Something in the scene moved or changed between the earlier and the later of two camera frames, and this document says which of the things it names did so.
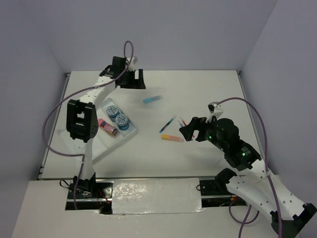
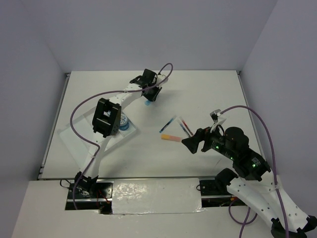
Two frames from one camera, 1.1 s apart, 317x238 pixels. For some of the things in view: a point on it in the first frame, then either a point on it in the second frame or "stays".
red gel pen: x=185 y=124 stays
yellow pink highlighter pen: x=172 y=138 stays
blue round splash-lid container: x=122 y=121 stays
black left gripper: x=136 y=83 → x=153 y=98
